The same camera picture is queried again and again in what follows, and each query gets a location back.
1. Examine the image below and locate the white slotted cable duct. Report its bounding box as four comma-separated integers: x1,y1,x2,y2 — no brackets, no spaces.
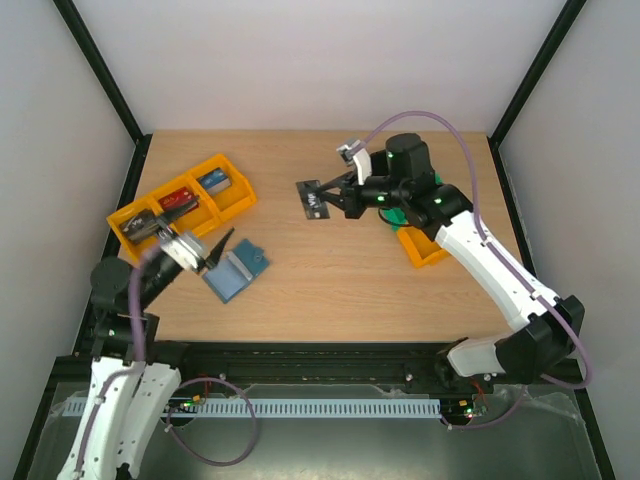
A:
64,394,442,419

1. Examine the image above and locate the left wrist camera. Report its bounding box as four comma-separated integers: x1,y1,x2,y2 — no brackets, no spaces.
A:
158,231,205,272

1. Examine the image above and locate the blue cards stack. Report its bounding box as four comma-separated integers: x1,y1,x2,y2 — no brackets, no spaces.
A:
197,168,232,195

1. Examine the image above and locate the black frame post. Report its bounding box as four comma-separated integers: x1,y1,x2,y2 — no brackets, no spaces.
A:
52,0,151,146
488,0,587,146

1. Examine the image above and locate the orange storage bin right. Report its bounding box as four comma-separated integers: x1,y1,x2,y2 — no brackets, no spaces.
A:
396,227,450,268

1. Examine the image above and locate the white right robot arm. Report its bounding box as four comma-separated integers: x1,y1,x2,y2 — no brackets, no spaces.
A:
299,133,585,392

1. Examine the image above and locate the blue card holder wallet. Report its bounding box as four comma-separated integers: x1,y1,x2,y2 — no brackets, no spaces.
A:
202,239,270,303

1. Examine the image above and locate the black VIP cards stack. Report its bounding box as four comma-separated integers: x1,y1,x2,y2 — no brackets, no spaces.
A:
119,209,160,245

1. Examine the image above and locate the orange triple bin left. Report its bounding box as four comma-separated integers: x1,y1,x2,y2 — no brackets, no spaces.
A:
107,154,257,261

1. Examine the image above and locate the green storage bin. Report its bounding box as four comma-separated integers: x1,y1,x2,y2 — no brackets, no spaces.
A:
372,172,448,232

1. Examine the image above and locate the black frame post left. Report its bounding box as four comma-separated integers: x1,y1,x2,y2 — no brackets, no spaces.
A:
52,0,151,146

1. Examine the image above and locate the black frame post right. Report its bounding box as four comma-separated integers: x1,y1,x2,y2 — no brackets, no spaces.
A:
488,0,587,146

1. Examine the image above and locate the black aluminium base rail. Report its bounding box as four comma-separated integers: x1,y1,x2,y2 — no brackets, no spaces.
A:
54,340,576,391

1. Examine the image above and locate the red cards stack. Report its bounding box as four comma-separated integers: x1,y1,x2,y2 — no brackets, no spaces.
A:
158,187,199,212

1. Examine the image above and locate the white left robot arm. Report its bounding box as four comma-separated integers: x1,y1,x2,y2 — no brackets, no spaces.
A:
58,199,228,479

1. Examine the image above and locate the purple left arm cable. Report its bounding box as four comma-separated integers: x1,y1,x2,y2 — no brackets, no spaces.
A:
69,244,166,480

